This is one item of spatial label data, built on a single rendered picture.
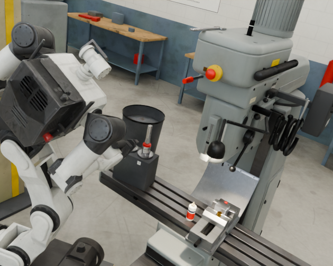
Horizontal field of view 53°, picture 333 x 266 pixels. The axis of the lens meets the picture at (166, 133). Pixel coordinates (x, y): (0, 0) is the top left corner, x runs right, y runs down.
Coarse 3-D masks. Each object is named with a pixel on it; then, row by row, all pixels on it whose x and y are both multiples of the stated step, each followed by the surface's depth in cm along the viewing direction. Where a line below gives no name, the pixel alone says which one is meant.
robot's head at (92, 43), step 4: (92, 40) 118; (88, 44) 118; (92, 44) 120; (96, 44) 118; (80, 48) 118; (84, 48) 116; (96, 48) 121; (80, 52) 117; (100, 52) 121; (104, 56) 118
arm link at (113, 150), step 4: (120, 140) 150; (124, 140) 154; (112, 144) 146; (116, 144) 145; (120, 144) 147; (124, 144) 152; (108, 148) 147; (112, 148) 147; (116, 148) 147; (120, 148) 153; (124, 148) 155; (104, 152) 147; (108, 152) 146; (112, 152) 146; (116, 152) 147; (120, 152) 150; (124, 152) 155; (104, 156) 148; (108, 156) 146; (112, 156) 146
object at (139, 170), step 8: (136, 152) 186; (128, 160) 183; (136, 160) 181; (144, 160) 179; (152, 160) 181; (120, 168) 188; (128, 168) 185; (136, 168) 183; (144, 168) 180; (152, 168) 185; (120, 176) 190; (128, 176) 187; (136, 176) 185; (144, 176) 182; (152, 176) 189; (136, 184) 186; (144, 184) 184
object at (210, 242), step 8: (216, 200) 172; (224, 200) 180; (232, 208) 168; (232, 216) 167; (200, 224) 159; (208, 224) 163; (232, 224) 171; (192, 232) 154; (200, 232) 154; (208, 232) 157; (216, 232) 156; (224, 232) 163; (192, 240) 155; (200, 240) 152; (208, 240) 150; (216, 240) 154; (200, 248) 153; (208, 248) 151; (216, 248) 155
